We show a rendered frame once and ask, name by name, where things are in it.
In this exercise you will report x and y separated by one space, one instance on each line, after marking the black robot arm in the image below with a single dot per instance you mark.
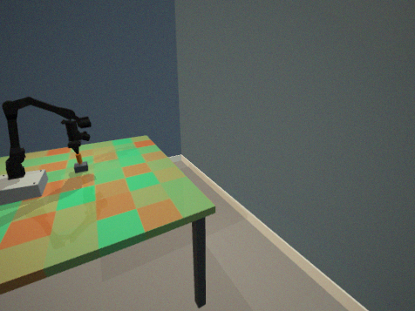
14 167

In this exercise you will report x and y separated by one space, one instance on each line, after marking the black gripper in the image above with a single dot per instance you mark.
74 144

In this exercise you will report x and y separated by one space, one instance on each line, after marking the orange cylinder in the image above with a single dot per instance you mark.
79 158

